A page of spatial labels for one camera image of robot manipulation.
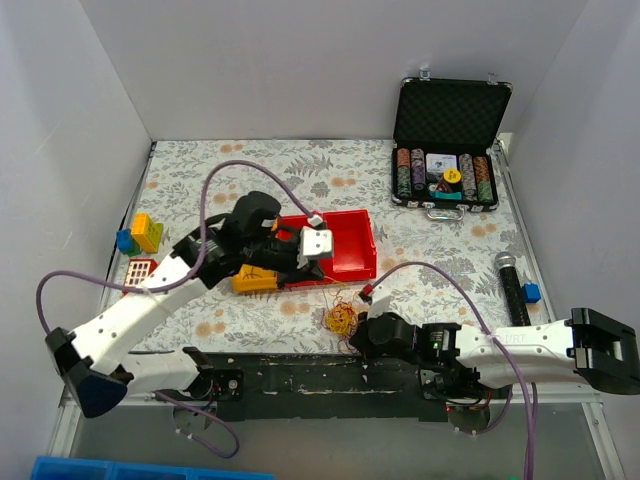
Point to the aluminium frame rail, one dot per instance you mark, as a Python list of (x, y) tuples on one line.
[(69, 416)]

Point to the black microphone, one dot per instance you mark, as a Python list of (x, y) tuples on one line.
[(505, 264)]

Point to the yellow green toy block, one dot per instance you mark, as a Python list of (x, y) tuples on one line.
[(147, 233)]

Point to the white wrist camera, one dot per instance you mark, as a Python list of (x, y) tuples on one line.
[(315, 245), (379, 305)]

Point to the yellow plastic bin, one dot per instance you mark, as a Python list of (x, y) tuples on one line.
[(252, 279)]

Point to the black poker chip case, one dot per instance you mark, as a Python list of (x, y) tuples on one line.
[(447, 116)]

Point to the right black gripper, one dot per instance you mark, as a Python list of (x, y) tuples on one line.
[(360, 337)]

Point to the red double plastic bin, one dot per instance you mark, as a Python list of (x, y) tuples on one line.
[(355, 255)]

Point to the small blue toy block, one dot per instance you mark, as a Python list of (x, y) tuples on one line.
[(531, 293)]

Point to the colourful wire ball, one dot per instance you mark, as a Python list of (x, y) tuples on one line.
[(341, 315)]

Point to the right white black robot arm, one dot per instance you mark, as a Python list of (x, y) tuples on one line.
[(457, 361)]

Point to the white card deck box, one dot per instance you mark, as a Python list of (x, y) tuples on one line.
[(439, 163)]

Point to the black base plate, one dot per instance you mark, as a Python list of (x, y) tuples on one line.
[(309, 386)]

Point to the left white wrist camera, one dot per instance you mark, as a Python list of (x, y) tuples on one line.
[(315, 245)]

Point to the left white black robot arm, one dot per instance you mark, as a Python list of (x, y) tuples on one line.
[(96, 361)]

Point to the blue plastic tray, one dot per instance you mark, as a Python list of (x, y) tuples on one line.
[(47, 467)]

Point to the blue green toy block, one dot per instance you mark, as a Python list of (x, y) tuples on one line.
[(126, 244)]

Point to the red white toy block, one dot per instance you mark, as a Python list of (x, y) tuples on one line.
[(138, 270)]

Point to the yellow round dealer button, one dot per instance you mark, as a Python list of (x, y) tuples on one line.
[(452, 176)]

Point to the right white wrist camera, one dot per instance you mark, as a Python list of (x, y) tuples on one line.
[(379, 305)]

